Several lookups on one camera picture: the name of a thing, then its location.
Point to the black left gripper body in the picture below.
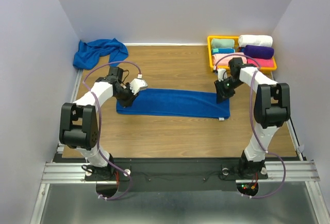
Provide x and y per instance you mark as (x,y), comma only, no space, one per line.
(126,95)

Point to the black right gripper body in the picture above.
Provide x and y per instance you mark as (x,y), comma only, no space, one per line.
(226,87)

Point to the blue microfibre towel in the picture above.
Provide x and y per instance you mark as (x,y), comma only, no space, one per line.
(168,102)

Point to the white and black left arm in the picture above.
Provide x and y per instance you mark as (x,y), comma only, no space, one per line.
(80,121)

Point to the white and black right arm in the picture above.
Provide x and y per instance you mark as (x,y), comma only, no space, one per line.
(269,108)

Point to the rolled light pink towel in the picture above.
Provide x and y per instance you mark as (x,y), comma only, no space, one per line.
(222,60)

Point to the rolled teal towel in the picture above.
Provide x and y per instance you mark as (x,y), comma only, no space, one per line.
(222,51)

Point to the rolled hot pink towel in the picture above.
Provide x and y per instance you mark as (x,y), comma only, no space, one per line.
(268,63)

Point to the rolled mint green towel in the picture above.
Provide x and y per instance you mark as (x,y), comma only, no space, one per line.
(222,43)

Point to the rolled purple towel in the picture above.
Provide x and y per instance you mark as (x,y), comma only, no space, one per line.
(261,52)

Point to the rolled white towel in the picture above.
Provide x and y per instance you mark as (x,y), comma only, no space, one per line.
(256,40)

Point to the yellow plastic tray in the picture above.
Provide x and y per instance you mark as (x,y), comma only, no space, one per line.
(209,38)

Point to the crumpled blue towel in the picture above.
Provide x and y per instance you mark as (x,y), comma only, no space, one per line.
(89,53)

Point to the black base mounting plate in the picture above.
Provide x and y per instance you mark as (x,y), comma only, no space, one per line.
(173,175)

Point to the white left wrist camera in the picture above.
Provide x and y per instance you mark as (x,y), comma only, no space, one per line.
(137,85)

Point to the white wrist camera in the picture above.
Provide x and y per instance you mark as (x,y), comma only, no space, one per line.
(137,85)
(221,74)

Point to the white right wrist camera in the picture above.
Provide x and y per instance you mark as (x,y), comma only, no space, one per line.
(221,74)

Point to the aluminium table frame rail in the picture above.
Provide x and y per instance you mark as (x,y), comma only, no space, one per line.
(290,194)

